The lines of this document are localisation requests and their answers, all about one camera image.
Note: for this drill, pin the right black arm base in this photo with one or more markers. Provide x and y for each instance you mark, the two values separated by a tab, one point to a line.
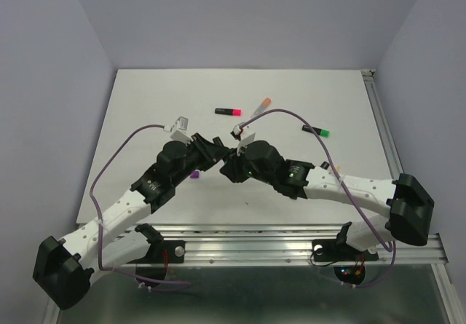
327	252

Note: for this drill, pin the purple pen cap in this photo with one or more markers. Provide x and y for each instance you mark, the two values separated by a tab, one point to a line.
195	175

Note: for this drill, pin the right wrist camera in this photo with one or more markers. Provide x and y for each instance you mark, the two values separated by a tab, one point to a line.
244	135

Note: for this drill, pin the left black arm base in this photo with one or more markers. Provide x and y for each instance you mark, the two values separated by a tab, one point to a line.
152	254

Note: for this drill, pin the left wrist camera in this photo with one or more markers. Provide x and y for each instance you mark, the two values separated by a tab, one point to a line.
178	131

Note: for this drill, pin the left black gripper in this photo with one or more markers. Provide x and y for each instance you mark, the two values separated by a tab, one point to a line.
209	151

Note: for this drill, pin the aluminium rail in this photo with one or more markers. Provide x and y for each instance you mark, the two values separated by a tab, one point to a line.
388	144
210	245

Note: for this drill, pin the blue black highlighter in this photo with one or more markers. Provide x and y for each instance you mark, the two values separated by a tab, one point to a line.
218	141

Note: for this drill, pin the green black highlighter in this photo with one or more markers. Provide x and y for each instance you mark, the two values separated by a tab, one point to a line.
321	132

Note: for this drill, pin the aluminium front rail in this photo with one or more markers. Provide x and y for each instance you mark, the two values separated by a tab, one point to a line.
210	245

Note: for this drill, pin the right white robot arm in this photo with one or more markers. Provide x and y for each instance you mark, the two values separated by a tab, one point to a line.
402	207

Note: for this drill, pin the peach cap translucent highlighter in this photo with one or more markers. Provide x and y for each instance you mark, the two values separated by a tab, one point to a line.
261	108

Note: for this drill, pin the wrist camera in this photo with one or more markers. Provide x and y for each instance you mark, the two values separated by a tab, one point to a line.
244	135
178	131

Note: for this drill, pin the aluminium right rail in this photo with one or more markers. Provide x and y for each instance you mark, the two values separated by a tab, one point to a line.
388	144

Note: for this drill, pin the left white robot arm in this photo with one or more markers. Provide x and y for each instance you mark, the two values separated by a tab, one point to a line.
63	268

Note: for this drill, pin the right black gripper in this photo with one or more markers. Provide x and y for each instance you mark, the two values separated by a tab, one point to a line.
231	168

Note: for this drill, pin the pink black highlighter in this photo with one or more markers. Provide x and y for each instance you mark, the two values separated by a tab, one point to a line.
228	111

